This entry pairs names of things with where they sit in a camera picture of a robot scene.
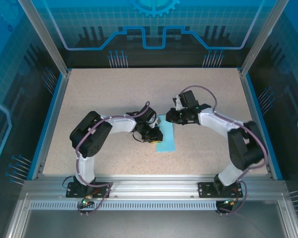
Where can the blue printed side panel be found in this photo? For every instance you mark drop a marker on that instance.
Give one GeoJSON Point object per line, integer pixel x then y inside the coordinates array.
{"type": "Point", "coordinates": [10, 111]}
{"type": "Point", "coordinates": [290, 111]}

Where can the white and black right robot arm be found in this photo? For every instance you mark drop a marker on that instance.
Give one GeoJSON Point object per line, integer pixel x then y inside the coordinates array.
{"type": "Point", "coordinates": [243, 146]}

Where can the aluminium front rail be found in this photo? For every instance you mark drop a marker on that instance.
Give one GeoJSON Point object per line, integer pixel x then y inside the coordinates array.
{"type": "Point", "coordinates": [151, 184]}

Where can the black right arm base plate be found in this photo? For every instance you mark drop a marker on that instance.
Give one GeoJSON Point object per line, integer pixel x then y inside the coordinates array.
{"type": "Point", "coordinates": [206, 191]}

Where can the aluminium corner post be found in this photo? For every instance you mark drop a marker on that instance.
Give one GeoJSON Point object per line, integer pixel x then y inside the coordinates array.
{"type": "Point", "coordinates": [44, 37]}
{"type": "Point", "coordinates": [260, 37]}

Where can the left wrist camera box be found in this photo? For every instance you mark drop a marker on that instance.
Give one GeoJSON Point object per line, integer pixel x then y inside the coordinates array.
{"type": "Point", "coordinates": [158, 120]}

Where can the blue printed back panel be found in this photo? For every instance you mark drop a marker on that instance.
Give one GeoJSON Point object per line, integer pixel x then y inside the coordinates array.
{"type": "Point", "coordinates": [151, 29]}

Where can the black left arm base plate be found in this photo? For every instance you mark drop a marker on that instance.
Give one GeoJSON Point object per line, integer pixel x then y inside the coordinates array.
{"type": "Point", "coordinates": [77, 192]}

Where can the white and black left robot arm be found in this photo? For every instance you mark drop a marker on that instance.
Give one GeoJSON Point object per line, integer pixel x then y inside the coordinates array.
{"type": "Point", "coordinates": [94, 134]}

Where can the blue edged side rail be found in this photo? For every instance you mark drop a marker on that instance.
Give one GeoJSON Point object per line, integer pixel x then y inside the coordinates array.
{"type": "Point", "coordinates": [49, 124]}
{"type": "Point", "coordinates": [260, 124]}

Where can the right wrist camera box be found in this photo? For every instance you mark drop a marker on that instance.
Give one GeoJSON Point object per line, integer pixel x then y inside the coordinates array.
{"type": "Point", "coordinates": [177, 104]}

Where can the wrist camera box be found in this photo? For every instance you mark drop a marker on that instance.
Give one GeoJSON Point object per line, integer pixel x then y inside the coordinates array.
{"type": "Point", "coordinates": [177, 104]}
{"type": "Point", "coordinates": [158, 120]}

